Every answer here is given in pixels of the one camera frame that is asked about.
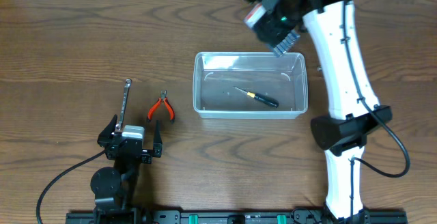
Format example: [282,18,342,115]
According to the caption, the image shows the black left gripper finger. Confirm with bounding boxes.
[97,115,117,147]
[153,121,163,150]

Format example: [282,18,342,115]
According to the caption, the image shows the blue precision screwdriver set case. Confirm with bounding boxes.
[243,3,300,57]

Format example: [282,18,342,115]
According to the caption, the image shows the black yellow screwdriver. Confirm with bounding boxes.
[234,86,279,108]

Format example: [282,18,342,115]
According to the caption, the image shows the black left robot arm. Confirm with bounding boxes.
[90,116,163,223]

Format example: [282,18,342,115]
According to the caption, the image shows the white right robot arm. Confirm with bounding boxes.
[244,0,392,223]

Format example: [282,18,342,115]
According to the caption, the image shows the clear plastic storage container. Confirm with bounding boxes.
[193,52,308,119]

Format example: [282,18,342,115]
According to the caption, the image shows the silver combination wrench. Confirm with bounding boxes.
[115,79,132,132]

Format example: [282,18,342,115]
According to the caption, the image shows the red handled cutting pliers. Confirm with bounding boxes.
[146,89,175,124]

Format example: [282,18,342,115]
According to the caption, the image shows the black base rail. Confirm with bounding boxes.
[65,210,408,224]

